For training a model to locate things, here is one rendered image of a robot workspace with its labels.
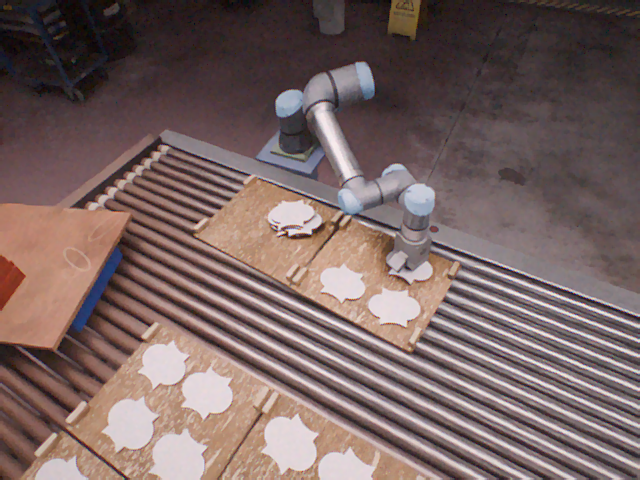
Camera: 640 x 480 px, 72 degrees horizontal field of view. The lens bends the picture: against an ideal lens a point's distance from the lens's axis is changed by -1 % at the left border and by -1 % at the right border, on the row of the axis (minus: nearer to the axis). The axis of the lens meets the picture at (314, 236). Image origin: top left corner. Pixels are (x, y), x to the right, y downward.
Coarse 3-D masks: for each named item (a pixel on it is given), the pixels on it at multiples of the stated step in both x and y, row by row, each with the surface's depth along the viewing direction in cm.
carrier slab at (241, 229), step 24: (240, 192) 168; (264, 192) 167; (288, 192) 166; (216, 216) 160; (240, 216) 159; (264, 216) 159; (216, 240) 152; (240, 240) 152; (264, 240) 151; (288, 240) 151; (312, 240) 150; (264, 264) 144; (288, 264) 144
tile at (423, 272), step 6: (390, 252) 142; (426, 264) 138; (390, 270) 137; (402, 270) 137; (408, 270) 137; (414, 270) 137; (420, 270) 137; (426, 270) 136; (402, 276) 136; (408, 276) 135; (414, 276) 135; (420, 276) 135; (426, 276) 135; (408, 282) 135
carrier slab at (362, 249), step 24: (336, 240) 149; (360, 240) 149; (384, 240) 148; (312, 264) 143; (336, 264) 143; (360, 264) 142; (384, 264) 141; (432, 264) 140; (312, 288) 137; (408, 288) 135; (432, 288) 134; (336, 312) 131; (360, 312) 130; (432, 312) 129; (384, 336) 125; (408, 336) 124
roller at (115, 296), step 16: (112, 288) 144; (128, 304) 139; (144, 320) 136; (160, 320) 134; (192, 336) 130; (224, 352) 127; (240, 368) 123; (272, 384) 119; (304, 400) 116; (336, 416) 113; (352, 432) 110; (368, 432) 110; (384, 448) 107; (416, 464) 104
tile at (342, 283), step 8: (344, 264) 141; (328, 272) 139; (336, 272) 139; (344, 272) 139; (352, 272) 139; (328, 280) 137; (336, 280) 137; (344, 280) 137; (352, 280) 137; (360, 280) 136; (328, 288) 135; (336, 288) 135; (344, 288) 135; (352, 288) 135; (360, 288) 134; (336, 296) 133; (344, 296) 133; (352, 296) 133; (360, 296) 133
